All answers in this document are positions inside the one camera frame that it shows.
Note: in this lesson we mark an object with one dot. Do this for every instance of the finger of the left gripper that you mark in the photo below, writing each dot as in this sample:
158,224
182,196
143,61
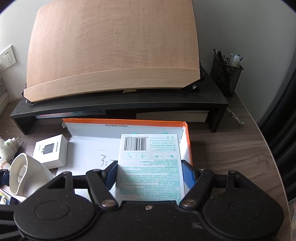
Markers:
4,177

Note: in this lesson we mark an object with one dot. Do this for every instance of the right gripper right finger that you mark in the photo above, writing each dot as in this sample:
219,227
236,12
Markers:
229,205

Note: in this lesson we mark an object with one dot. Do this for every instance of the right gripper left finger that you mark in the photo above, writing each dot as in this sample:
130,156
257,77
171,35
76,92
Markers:
65,207

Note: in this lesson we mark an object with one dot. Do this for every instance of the white pill bottle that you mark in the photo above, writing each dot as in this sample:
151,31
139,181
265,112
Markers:
4,165

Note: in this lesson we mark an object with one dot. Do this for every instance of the white plug-in diffuser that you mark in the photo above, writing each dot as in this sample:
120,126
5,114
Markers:
27,175

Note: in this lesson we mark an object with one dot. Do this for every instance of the blue tin box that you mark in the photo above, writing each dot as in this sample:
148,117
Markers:
6,199

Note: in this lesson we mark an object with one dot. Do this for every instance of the white diffuser with bottle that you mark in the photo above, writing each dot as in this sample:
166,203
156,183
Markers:
9,148

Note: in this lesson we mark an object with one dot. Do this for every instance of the white charger retail box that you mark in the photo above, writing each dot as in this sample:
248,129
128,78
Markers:
51,152

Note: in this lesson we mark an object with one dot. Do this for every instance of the teal white carton box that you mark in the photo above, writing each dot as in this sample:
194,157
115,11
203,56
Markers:
149,168

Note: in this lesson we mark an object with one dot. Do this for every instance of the stack of books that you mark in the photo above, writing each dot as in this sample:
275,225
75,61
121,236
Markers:
4,96

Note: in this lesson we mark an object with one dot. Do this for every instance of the orange white box lid tray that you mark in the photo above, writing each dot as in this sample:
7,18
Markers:
94,143

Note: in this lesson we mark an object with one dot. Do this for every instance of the pen on table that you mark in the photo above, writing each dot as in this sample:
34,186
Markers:
235,116

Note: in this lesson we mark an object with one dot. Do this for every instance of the book under riser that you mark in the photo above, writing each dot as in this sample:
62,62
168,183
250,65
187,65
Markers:
71,114

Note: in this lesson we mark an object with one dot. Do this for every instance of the black monitor riser shelf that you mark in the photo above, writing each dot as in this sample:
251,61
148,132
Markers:
202,95

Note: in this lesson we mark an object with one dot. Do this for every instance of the black mesh pen holder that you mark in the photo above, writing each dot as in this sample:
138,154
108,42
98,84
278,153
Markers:
226,72

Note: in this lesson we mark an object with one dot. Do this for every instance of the wooden book stand board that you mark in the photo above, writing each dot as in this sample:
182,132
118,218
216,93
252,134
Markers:
79,47

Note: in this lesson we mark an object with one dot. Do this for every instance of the white wall socket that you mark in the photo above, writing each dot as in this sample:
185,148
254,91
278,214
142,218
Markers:
8,58

